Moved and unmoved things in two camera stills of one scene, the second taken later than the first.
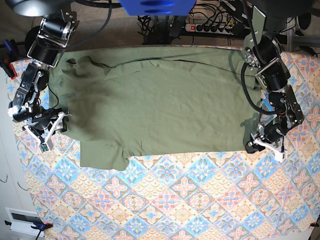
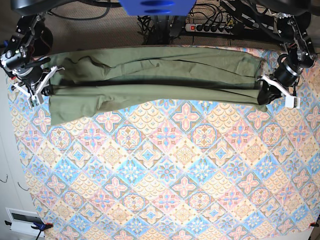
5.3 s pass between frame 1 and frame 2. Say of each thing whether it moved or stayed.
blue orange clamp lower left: stayed
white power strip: stayed
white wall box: stayed
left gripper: moved
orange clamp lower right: stayed
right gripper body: moved
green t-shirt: moved
